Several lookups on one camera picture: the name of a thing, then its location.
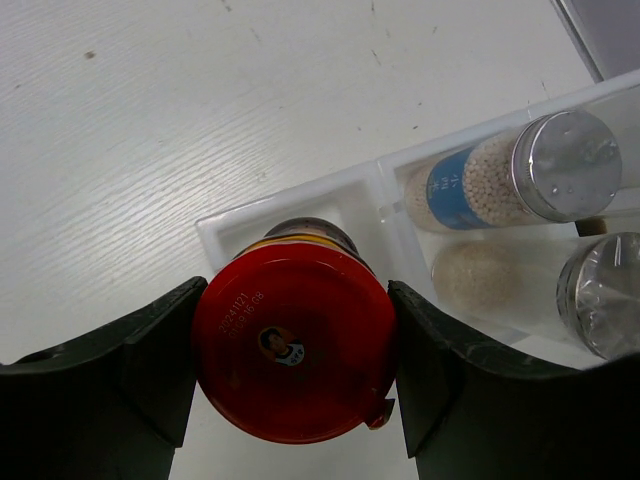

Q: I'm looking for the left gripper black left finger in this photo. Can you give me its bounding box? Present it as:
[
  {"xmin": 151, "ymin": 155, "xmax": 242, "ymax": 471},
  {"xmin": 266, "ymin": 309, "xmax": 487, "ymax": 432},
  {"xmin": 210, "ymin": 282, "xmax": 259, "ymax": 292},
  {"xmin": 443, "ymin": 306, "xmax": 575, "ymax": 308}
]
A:
[{"xmin": 1, "ymin": 276, "xmax": 207, "ymax": 479}]

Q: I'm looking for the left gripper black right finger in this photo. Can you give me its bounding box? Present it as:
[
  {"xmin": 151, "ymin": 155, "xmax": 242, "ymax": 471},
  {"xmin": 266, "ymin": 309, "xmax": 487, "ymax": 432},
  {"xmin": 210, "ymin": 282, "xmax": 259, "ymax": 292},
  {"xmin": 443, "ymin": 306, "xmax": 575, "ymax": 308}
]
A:
[{"xmin": 388, "ymin": 281, "xmax": 639, "ymax": 479}]

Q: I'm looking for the white silver cap shaker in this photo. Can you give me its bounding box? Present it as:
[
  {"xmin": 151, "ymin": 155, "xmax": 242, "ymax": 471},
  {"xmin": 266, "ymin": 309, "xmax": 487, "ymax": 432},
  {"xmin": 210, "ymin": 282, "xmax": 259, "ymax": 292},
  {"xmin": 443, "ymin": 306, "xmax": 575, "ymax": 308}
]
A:
[{"xmin": 432, "ymin": 232, "xmax": 639, "ymax": 360}]

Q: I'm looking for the red lid sauce jar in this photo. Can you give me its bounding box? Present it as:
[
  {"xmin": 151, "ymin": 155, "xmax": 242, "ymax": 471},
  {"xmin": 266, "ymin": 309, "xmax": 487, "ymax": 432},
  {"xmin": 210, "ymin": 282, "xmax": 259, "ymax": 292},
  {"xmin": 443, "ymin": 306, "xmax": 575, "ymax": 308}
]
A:
[{"xmin": 191, "ymin": 217, "xmax": 398, "ymax": 445}]

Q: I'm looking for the blue label silver cap shaker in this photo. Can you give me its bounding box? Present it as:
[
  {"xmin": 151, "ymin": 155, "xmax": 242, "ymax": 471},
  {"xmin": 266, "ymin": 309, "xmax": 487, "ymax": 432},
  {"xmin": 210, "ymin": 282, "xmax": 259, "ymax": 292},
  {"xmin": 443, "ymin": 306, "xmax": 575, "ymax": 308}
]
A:
[{"xmin": 405, "ymin": 110, "xmax": 623, "ymax": 232}]

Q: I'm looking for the white three-slot organizer tray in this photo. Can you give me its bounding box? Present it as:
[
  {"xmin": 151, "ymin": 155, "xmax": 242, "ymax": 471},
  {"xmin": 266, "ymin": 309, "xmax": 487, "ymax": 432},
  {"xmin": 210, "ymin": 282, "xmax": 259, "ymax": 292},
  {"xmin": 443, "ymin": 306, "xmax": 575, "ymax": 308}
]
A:
[{"xmin": 196, "ymin": 72, "xmax": 639, "ymax": 366}]

